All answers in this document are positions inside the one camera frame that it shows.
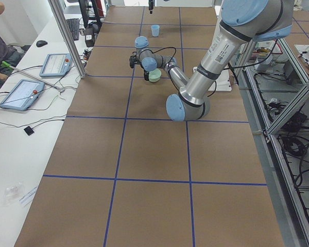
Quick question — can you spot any clear plastic bag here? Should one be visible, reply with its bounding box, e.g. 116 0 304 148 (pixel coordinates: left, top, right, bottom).
2 182 24 206

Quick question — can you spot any black computer mouse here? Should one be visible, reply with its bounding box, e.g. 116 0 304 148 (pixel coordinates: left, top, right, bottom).
36 40 48 48

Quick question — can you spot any blue teach pendant far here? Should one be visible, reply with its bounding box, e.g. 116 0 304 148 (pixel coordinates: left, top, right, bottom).
39 53 72 78

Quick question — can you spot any black box with label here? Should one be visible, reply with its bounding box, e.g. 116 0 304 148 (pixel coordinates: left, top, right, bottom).
84 28 95 47

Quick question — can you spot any black braided left cable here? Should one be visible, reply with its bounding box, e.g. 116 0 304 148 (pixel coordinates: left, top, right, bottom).
150 47 237 97

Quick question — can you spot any small black square device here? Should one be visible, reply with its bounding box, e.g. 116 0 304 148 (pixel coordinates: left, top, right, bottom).
24 126 34 136

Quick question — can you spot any aluminium frame rack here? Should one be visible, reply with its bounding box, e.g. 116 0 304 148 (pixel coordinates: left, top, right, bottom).
243 10 309 247

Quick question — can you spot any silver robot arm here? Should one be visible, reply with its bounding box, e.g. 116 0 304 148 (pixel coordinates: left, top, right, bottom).
129 1 294 121

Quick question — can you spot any grey metal rod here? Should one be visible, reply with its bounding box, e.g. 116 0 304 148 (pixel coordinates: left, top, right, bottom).
9 65 65 93

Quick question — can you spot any blue teach pendant near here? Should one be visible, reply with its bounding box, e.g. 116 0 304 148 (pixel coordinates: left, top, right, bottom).
0 79 45 111

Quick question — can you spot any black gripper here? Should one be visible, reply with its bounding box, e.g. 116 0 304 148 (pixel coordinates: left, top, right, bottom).
148 0 155 10
144 71 149 81

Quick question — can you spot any aluminium frame post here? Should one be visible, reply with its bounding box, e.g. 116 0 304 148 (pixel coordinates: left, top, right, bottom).
48 0 85 79

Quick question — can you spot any black keyboard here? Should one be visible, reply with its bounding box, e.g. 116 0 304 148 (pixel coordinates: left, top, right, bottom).
65 18 79 41

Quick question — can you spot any light green ceramic bowl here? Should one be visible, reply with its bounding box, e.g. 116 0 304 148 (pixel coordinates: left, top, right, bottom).
148 68 162 82

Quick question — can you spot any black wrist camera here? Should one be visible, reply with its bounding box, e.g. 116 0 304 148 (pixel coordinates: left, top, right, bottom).
129 55 139 68

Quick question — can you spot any light blue plastic cup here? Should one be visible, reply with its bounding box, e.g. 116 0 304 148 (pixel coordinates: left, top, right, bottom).
151 24 160 37

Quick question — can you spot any blue teach pendant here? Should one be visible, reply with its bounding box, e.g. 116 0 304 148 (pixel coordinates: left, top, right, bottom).
0 79 45 111
39 53 72 78

